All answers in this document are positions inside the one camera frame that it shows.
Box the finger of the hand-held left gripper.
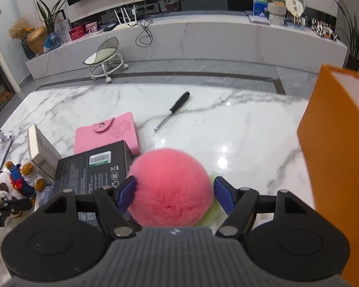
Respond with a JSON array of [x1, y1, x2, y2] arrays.
[[0, 199, 33, 216]]

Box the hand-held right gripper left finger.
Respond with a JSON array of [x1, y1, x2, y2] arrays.
[[43, 176, 137, 240]]

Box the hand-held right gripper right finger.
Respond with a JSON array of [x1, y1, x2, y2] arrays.
[[213, 176, 314, 237]]

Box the small bears toy blue strap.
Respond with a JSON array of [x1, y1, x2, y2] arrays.
[[4, 158, 46, 199]]

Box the pink fluffy peach plush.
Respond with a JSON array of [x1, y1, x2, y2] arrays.
[[127, 149, 220, 228]]

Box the black product box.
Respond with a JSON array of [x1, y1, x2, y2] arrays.
[[52, 140, 136, 226]]

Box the orange cardboard box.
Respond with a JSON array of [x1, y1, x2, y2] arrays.
[[297, 64, 359, 287]]

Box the brown white dog plush toy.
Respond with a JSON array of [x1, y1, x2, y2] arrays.
[[0, 170, 21, 202]]

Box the white phone stand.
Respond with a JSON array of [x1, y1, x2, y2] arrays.
[[0, 127, 14, 168]]

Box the beige slim box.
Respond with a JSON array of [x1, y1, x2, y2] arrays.
[[28, 124, 62, 178]]

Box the pink snap card holder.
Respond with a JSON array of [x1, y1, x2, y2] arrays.
[[74, 112, 142, 156]]

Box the small white rolling chair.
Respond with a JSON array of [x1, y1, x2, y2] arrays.
[[83, 37, 129, 84]]

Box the white marble media console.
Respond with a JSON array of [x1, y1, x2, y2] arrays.
[[25, 9, 348, 80]]

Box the dark vase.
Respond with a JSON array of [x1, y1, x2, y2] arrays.
[[21, 39, 36, 60]]

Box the red gift box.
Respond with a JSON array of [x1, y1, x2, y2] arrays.
[[68, 25, 86, 41]]

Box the gold vase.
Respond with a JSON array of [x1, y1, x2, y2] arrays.
[[26, 26, 50, 55]]

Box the white router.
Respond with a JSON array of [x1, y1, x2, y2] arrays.
[[114, 4, 138, 27]]

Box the framed picture card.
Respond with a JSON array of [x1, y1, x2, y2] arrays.
[[54, 18, 72, 43]]

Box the dried flower bunch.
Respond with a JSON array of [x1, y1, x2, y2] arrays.
[[8, 17, 35, 40]]

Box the grey tablet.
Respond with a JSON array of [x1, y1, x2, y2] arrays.
[[245, 10, 271, 24]]

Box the green leafy houseplant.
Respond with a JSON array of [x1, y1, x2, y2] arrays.
[[36, 0, 67, 35]]

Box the black white checkered toys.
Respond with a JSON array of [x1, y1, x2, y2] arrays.
[[309, 18, 342, 41]]

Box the blue green picture board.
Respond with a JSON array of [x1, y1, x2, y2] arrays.
[[253, 0, 271, 18]]

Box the long leaf potted plant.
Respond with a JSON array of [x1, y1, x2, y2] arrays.
[[333, 0, 359, 71]]

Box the white round hand fan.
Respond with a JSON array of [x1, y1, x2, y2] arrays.
[[284, 0, 306, 24]]

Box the black handle screwdriver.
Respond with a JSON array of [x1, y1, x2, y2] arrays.
[[154, 92, 190, 132]]

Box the black cable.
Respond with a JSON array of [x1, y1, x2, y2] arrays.
[[135, 18, 154, 47]]

